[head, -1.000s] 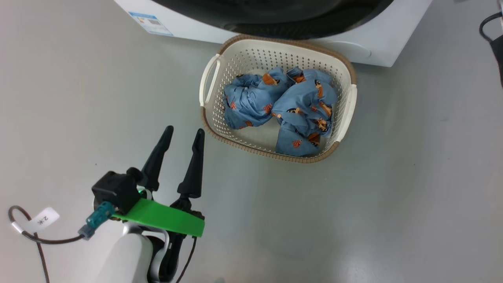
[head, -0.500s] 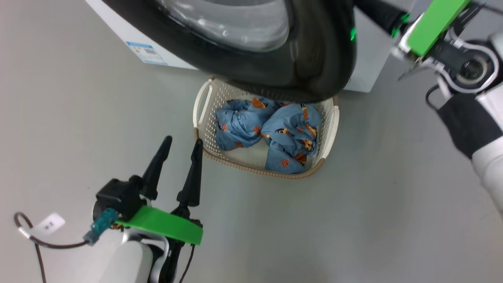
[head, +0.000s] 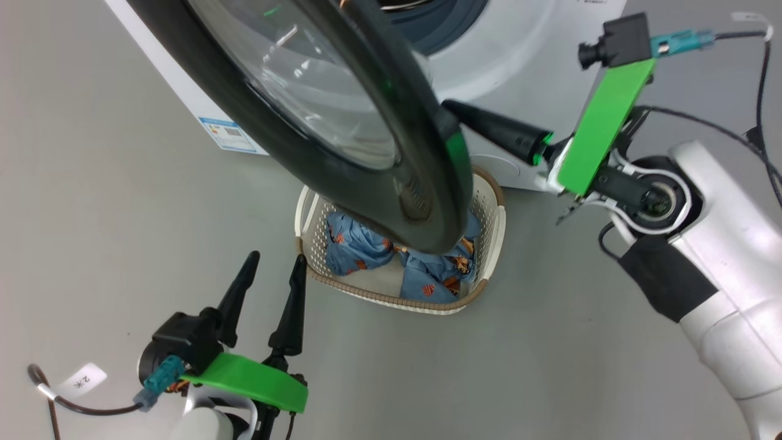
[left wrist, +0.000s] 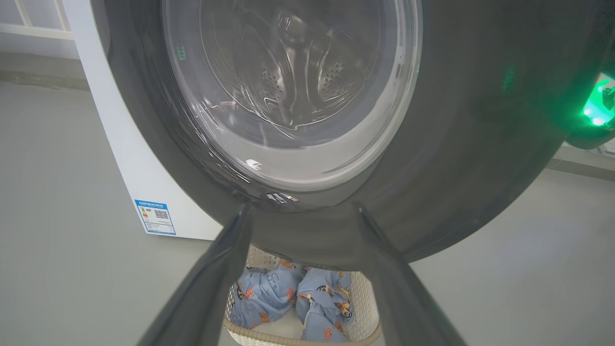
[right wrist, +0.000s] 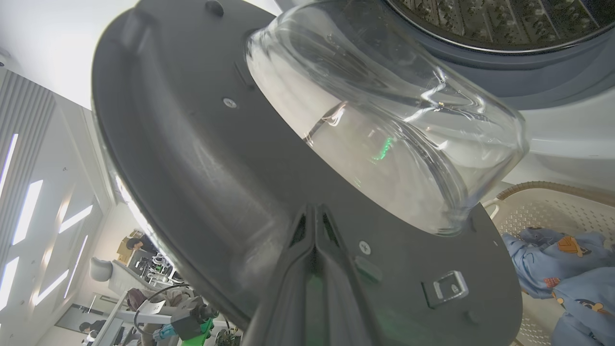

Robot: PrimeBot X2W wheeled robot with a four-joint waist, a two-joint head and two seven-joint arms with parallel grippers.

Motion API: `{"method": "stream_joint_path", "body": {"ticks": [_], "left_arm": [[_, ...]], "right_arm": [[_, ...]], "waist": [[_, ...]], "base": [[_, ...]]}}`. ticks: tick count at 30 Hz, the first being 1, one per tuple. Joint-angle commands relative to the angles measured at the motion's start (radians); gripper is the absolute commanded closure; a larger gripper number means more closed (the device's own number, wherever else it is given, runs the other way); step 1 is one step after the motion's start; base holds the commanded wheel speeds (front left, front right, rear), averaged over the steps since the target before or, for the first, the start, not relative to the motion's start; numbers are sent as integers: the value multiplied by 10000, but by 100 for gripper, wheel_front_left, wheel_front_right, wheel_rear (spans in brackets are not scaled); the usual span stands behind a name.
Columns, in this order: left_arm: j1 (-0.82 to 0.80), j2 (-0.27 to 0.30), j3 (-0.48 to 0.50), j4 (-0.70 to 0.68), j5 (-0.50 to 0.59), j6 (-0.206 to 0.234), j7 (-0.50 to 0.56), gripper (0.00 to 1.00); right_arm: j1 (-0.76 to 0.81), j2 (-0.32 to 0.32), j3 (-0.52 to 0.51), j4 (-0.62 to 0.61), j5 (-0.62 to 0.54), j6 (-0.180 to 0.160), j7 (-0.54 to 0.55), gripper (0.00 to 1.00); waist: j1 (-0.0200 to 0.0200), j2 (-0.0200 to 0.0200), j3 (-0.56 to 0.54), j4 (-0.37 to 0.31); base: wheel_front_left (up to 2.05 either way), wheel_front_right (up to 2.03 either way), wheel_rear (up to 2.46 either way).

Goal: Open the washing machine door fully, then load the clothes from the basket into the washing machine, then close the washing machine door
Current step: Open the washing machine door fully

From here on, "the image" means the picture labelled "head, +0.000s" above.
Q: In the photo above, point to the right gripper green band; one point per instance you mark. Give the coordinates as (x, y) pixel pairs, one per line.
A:
(602, 122)

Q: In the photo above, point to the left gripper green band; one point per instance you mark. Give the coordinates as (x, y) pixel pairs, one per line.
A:
(256, 382)

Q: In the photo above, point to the blue bear print garment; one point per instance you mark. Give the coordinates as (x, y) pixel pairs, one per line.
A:
(351, 244)
(427, 275)

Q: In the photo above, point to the black round glass washer door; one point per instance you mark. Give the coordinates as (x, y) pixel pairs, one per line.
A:
(342, 183)

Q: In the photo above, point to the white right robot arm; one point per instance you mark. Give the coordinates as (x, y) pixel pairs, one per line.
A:
(733, 244)

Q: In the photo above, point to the white front-load washing machine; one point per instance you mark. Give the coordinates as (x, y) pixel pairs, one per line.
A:
(519, 61)

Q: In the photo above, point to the grey rubber door gasket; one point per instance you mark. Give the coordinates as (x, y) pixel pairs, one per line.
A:
(452, 24)

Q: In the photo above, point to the cream perforated basket brown rim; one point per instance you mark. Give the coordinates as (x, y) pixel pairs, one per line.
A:
(382, 284)

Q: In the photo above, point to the blue energy label sticker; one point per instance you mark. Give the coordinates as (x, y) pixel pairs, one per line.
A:
(229, 134)

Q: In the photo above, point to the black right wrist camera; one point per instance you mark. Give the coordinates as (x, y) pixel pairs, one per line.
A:
(623, 40)

